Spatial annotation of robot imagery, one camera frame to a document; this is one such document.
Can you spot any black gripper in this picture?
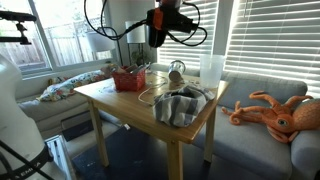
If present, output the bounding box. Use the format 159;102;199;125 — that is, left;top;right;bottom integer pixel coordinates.
146;7;198;33

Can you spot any red woven basket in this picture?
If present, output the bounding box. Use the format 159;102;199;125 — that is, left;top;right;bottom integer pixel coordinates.
111;68;145;91

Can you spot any left window blind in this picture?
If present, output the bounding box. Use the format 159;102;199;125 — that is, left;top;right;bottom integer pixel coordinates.
157;0;219;68

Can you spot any window blind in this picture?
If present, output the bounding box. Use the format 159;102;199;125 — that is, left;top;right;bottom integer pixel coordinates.
225;0;320;97
157;0;219;68

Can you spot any metal can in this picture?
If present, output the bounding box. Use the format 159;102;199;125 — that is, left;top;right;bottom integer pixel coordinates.
169;60;186;82

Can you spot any translucent plastic cup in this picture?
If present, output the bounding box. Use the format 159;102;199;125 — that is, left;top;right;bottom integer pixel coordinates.
200;55;225;88

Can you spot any striped grey cloth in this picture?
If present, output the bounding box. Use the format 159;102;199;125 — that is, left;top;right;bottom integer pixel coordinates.
153;85;215;127

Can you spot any wooden table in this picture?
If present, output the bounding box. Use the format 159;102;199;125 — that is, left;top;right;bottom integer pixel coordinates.
73;68;231;180

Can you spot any right window blind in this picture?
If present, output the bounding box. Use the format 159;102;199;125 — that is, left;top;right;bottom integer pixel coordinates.
225;0;320;97

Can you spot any floral pillow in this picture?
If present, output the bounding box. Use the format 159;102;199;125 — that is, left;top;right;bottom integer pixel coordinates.
38;64;118;101

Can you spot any dark blue rug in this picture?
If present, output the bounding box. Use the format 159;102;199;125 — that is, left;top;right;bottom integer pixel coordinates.
72;128;264;180

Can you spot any grey sofa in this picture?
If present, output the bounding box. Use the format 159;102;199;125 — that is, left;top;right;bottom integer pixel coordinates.
213;71;320;180

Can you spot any orange plush octopus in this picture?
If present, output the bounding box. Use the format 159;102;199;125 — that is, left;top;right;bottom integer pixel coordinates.
221;91;320;143

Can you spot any white cable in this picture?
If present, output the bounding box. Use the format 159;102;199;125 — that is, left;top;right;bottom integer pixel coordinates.
137;71;188;107

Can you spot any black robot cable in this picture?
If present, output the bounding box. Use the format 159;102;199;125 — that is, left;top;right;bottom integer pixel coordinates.
83;0;208;48

